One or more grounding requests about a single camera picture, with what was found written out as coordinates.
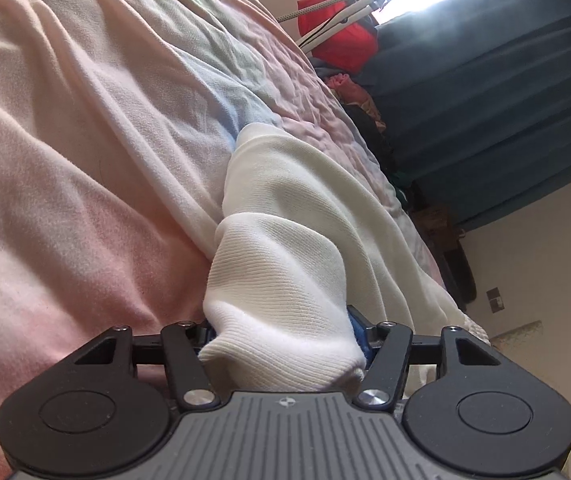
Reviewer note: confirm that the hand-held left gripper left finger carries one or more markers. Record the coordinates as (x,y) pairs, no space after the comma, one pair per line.
(180,357)

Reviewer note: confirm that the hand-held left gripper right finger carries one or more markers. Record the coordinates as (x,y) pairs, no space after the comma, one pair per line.
(359,334)

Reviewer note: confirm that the cream sweatpants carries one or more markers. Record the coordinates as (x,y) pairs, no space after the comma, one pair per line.
(290,240)

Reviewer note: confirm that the dark furniture piece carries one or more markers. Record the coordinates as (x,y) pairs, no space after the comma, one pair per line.
(448,250)

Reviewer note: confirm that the black crumpled cloth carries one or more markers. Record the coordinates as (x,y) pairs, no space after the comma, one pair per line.
(373,120)

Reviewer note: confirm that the pink bed blanket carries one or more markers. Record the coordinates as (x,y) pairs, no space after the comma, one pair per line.
(90,135)

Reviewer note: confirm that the wide blue-grey curtain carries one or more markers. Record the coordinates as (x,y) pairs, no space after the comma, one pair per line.
(480,100)

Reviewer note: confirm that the red cloth bag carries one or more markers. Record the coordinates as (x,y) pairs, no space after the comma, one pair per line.
(338,25)

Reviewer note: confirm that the metal wall socket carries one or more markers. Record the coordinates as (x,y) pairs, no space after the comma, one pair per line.
(495,299)

